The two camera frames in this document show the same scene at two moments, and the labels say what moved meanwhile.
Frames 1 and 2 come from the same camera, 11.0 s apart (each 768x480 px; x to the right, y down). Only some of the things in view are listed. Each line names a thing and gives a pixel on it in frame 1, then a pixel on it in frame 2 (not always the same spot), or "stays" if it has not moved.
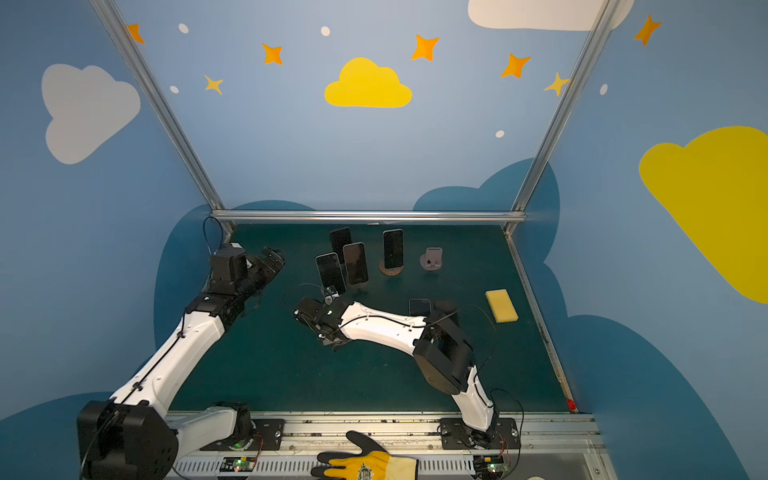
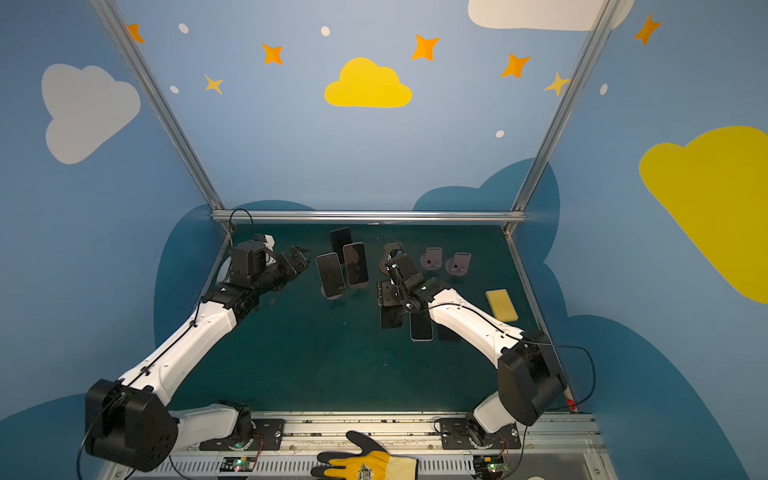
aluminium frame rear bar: [368, 214] stays
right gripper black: [309, 311] → [396, 276]
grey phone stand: [433, 259] stays
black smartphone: [331, 272] stays
